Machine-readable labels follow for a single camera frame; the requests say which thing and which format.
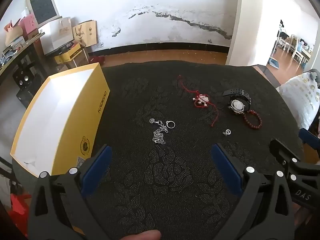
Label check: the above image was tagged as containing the blue dustpan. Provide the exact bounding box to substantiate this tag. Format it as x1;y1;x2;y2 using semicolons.
267;57;280;69

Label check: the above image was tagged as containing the silver chain necklace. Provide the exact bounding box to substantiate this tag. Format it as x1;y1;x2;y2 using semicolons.
149;118;168;145

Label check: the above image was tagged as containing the dark desk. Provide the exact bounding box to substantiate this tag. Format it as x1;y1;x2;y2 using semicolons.
0;31;45;85

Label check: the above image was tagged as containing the white paper bag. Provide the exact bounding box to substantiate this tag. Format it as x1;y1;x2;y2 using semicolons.
40;17;74;55

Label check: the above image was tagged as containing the beige paper bag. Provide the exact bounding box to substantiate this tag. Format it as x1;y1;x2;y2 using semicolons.
72;20;97;47

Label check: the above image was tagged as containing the red string pendant necklace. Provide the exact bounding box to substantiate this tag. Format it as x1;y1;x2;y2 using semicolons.
178;74;222;128

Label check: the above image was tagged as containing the person's left hand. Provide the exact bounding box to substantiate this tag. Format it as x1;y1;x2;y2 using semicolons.
120;229;162;240

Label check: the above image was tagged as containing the old white monitor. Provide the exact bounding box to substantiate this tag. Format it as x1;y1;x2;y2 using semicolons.
26;0;60;27

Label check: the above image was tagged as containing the black patterned tablecloth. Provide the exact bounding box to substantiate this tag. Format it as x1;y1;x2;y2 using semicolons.
11;60;308;240

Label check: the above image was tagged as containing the yellow and black box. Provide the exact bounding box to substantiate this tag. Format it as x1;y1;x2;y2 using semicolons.
54;42;83;64

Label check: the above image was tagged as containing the red bag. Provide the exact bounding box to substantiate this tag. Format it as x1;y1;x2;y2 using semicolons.
7;192;32;238

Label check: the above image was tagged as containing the pink box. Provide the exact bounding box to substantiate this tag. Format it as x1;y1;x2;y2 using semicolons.
19;14;39;39

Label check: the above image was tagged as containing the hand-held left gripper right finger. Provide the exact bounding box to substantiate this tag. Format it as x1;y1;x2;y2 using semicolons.
211;142;295;240

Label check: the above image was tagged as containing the red bead bracelet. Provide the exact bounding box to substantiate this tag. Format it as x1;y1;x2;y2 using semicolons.
242;109;262;130

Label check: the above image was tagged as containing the white door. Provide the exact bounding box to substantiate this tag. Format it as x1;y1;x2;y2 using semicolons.
226;0;285;67

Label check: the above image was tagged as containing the white chair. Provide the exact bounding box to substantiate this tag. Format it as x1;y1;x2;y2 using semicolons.
276;34;300;53
291;42;313;63

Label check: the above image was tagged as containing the peach paper bag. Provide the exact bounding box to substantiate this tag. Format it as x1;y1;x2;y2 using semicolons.
4;21;25;47

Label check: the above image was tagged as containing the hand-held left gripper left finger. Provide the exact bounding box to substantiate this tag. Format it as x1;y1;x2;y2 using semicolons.
28;144;113;240

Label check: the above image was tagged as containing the black strap wristwatch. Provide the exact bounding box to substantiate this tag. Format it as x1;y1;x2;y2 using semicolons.
222;88;252;115

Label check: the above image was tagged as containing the yellow cardboard box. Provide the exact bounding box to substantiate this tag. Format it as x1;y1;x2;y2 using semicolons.
10;62;110;177

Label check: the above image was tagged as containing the black speaker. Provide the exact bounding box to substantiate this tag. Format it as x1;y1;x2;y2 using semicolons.
12;65;35;88

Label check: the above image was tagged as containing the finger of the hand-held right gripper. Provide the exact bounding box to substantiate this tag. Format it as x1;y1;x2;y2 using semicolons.
299;127;320;159
269;139;298;166

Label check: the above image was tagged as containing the white printed cushion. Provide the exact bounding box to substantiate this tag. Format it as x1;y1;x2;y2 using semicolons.
275;71;320;130

